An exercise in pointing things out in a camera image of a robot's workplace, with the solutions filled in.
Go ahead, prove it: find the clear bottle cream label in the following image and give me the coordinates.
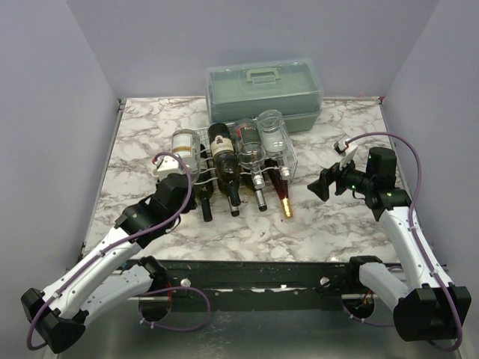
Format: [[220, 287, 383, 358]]
[[171, 129, 201, 178]]

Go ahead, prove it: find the clear bottle silver cap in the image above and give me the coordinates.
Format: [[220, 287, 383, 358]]
[[257, 109, 291, 180]]

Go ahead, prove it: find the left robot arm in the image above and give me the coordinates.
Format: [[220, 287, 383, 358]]
[[21, 174, 193, 354]]

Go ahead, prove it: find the dark wine bottle lower left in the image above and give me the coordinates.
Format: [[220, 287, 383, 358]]
[[195, 144, 214, 222]]

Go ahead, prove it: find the dark wine bottle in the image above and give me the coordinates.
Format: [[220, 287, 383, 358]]
[[195, 144, 214, 222], [207, 123, 241, 206]]

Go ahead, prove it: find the red wine bottle gold cap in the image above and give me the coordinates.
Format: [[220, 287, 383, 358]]
[[267, 169, 293, 218]]

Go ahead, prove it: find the dark wine bottle upper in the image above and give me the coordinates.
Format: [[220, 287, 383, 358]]
[[207, 123, 241, 206]]

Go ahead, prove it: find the dark bottle lower middle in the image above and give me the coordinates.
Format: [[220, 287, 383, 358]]
[[227, 196, 240, 217]]

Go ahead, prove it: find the dark bottle silver neck lower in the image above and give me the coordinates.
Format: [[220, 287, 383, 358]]
[[242, 173, 267, 212]]

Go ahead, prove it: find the clear bottle dark label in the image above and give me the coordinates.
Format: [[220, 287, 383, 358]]
[[233, 118, 266, 189]]

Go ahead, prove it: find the green plastic toolbox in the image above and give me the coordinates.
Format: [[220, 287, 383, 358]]
[[206, 59, 324, 133]]

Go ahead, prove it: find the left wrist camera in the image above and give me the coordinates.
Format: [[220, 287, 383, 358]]
[[150, 156, 182, 182]]

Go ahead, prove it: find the white wire wine rack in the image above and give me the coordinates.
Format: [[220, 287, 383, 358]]
[[186, 118, 299, 205]]

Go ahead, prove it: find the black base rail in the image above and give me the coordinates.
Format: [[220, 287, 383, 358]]
[[160, 256, 379, 312]]

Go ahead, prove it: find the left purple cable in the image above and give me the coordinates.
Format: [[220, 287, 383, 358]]
[[25, 152, 213, 351]]

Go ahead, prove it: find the purple cable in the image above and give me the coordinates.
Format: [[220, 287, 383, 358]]
[[342, 132, 465, 352], [25, 152, 213, 351]]

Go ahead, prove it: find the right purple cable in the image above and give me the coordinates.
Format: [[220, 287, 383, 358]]
[[342, 132, 465, 352]]

